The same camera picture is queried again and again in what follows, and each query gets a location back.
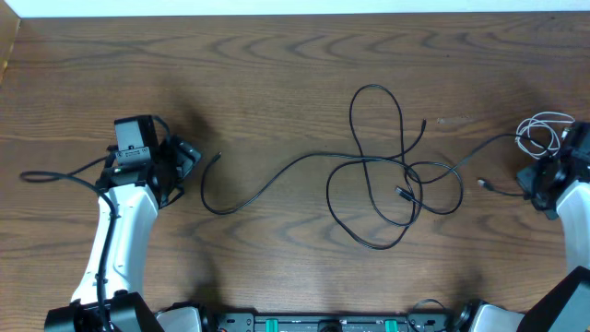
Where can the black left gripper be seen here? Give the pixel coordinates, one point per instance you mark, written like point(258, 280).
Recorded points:
point(186, 155)

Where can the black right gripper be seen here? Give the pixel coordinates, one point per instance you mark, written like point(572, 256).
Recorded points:
point(526, 176)

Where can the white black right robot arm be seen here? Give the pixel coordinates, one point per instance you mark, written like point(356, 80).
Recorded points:
point(566, 306)

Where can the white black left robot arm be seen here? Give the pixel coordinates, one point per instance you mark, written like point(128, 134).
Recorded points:
point(110, 295)

